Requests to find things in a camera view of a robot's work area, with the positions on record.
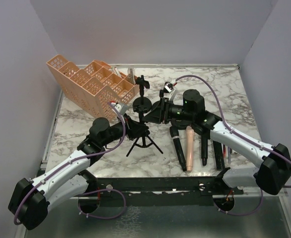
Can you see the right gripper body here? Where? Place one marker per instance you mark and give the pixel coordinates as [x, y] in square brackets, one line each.
[164, 110]

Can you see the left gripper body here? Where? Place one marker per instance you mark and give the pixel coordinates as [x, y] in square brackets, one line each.
[130, 125]

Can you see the black tripod mic stand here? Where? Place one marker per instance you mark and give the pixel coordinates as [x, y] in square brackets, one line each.
[143, 142]

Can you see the black round-base stand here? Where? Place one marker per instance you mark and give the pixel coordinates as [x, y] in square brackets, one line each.
[180, 124]
[142, 104]
[157, 103]

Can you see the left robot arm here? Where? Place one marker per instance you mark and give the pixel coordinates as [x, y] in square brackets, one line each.
[33, 199]

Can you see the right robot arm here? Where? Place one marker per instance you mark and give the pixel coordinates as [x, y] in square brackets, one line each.
[271, 168]

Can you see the beige microphone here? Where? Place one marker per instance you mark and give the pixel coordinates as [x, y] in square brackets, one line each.
[190, 148]

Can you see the black slim microphone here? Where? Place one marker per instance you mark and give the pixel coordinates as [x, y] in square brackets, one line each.
[204, 149]

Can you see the clear ruler in organizer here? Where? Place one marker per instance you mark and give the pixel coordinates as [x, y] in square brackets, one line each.
[131, 75]

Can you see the peach plastic desk organizer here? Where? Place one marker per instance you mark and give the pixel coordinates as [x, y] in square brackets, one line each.
[92, 87]

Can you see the markers in organizer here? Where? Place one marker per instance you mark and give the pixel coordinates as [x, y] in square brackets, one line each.
[116, 71]

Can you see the black microphone silver grille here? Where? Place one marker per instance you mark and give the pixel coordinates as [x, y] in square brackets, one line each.
[219, 158]

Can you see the pens in white packet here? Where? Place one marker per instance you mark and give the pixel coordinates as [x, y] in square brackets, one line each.
[227, 153]

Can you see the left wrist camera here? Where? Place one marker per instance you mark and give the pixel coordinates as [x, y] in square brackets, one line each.
[119, 106]

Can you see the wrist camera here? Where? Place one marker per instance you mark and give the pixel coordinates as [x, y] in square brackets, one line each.
[170, 90]
[119, 106]

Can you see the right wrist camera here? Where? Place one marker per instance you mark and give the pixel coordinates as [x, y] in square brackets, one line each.
[170, 90]

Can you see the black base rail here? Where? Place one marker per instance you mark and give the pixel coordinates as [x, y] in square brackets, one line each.
[169, 191]

